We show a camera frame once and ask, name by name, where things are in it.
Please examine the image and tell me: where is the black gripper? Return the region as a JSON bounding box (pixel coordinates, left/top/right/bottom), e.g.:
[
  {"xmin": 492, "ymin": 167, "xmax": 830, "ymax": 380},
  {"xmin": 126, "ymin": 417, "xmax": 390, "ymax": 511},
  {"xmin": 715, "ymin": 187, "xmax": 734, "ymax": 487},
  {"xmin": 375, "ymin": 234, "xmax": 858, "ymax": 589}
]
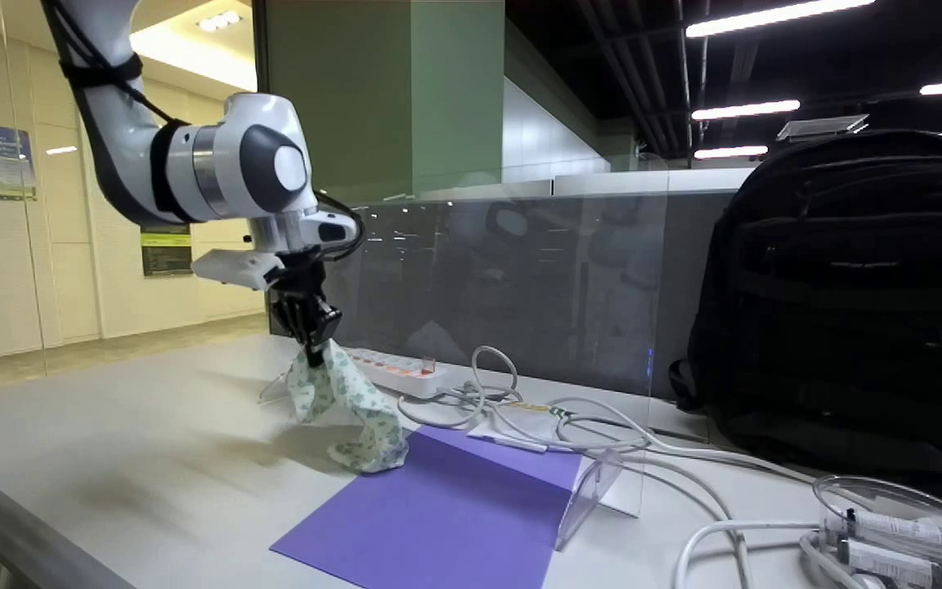
[{"xmin": 267, "ymin": 247, "xmax": 345, "ymax": 374}]

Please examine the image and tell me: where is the white cloth with green print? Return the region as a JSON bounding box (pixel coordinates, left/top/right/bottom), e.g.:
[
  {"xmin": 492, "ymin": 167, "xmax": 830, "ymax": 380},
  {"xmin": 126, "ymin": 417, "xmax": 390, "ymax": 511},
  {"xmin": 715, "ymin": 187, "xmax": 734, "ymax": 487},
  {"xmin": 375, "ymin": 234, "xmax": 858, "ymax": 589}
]
[{"xmin": 276, "ymin": 341, "xmax": 413, "ymax": 477}]

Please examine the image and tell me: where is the clear acrylic board stand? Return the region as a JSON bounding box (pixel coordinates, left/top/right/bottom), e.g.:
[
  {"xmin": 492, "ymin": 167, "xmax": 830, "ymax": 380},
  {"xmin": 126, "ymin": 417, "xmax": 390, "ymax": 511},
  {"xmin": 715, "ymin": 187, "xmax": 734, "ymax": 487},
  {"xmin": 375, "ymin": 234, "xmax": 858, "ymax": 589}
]
[
  {"xmin": 256, "ymin": 365, "xmax": 299, "ymax": 411},
  {"xmin": 549, "ymin": 446, "xmax": 647, "ymax": 554}
]

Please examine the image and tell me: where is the white power strip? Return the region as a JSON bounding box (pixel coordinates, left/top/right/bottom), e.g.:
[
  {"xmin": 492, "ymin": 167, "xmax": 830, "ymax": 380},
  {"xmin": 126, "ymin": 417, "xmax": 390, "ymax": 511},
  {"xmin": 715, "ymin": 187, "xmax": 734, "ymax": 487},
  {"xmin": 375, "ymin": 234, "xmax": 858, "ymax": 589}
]
[{"xmin": 343, "ymin": 342, "xmax": 449, "ymax": 403}]

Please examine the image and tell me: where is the purple paper sheet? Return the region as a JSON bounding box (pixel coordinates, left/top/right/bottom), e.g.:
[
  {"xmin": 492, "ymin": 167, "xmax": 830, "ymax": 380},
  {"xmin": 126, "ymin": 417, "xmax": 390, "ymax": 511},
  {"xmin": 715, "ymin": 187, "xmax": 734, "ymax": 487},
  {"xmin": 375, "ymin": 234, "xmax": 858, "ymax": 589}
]
[{"xmin": 267, "ymin": 426, "xmax": 584, "ymax": 589}]

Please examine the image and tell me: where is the bright ceiling light panel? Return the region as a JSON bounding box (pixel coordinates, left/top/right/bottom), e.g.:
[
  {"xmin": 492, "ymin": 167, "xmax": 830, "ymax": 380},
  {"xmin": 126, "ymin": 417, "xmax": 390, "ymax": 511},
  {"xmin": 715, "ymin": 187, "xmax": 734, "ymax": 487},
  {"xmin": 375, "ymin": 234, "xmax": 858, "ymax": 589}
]
[{"xmin": 124, "ymin": 0, "xmax": 260, "ymax": 94}]

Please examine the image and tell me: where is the grey desk partition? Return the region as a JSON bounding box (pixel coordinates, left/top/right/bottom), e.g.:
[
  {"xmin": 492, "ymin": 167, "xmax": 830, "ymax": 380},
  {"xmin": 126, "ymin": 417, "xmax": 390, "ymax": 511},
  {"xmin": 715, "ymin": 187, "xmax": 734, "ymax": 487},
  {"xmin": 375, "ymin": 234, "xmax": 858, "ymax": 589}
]
[{"xmin": 260, "ymin": 163, "xmax": 757, "ymax": 403}]

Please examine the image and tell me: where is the black backpack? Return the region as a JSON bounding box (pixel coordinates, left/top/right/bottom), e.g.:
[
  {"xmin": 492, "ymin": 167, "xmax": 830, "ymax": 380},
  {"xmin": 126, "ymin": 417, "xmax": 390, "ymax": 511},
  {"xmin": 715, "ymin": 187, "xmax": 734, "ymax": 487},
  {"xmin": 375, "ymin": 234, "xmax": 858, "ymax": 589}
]
[{"xmin": 667, "ymin": 125, "xmax": 942, "ymax": 504}]

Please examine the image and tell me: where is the long ceiling light tube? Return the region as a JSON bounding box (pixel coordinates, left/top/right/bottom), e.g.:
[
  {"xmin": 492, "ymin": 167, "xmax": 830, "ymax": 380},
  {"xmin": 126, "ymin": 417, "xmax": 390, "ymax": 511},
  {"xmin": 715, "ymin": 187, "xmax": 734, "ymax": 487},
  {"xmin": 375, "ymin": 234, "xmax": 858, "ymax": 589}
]
[{"xmin": 684, "ymin": 0, "xmax": 879, "ymax": 43}]

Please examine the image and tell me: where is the white plug connector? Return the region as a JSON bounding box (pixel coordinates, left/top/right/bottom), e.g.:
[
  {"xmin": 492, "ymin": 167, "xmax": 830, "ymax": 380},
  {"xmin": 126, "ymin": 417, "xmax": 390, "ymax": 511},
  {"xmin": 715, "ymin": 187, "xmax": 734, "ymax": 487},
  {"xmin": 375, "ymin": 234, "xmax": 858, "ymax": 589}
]
[{"xmin": 817, "ymin": 506, "xmax": 942, "ymax": 589}]

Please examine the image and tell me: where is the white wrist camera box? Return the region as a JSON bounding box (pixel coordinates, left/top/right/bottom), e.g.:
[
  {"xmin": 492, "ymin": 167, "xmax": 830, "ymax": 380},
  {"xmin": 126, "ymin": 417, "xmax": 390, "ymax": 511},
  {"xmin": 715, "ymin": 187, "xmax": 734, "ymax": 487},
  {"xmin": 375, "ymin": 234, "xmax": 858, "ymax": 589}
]
[{"xmin": 188, "ymin": 246, "xmax": 288, "ymax": 293}]

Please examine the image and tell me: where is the dark wall poster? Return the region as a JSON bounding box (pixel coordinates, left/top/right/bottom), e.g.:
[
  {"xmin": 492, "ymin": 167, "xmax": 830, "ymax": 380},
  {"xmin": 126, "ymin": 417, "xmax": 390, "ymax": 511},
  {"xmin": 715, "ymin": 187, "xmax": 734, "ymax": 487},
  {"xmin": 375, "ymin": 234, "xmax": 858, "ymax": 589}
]
[{"xmin": 138, "ymin": 223, "xmax": 197, "ymax": 281}]

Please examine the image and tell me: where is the white power strip cable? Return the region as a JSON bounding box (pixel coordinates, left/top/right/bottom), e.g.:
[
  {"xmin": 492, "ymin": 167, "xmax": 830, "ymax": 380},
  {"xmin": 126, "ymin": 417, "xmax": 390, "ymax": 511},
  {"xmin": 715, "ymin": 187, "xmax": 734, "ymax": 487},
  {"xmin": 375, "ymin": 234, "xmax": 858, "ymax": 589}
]
[{"xmin": 392, "ymin": 342, "xmax": 563, "ymax": 442}]

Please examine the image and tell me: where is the long white cable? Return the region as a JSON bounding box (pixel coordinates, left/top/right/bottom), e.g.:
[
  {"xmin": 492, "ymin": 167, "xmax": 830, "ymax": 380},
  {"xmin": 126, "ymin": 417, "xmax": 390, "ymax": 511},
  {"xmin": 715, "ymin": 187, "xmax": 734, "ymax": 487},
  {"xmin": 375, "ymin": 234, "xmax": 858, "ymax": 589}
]
[{"xmin": 541, "ymin": 393, "xmax": 835, "ymax": 530}]

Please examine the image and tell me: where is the white cable with plug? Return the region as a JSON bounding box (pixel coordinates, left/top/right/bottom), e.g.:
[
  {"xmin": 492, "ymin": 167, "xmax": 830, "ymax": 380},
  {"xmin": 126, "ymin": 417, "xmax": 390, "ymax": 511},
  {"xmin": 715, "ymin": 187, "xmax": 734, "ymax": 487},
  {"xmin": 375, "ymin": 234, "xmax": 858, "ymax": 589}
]
[{"xmin": 670, "ymin": 512, "xmax": 858, "ymax": 589}]

